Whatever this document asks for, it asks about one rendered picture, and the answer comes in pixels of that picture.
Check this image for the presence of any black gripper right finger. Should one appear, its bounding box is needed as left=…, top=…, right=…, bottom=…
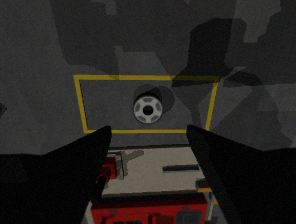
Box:
left=186, top=125, right=296, bottom=224

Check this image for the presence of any yellow rectangular outline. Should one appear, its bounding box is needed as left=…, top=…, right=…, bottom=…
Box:
left=73, top=75, right=219, bottom=133

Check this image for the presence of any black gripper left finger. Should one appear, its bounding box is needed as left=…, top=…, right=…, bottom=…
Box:
left=0, top=126, right=112, bottom=224

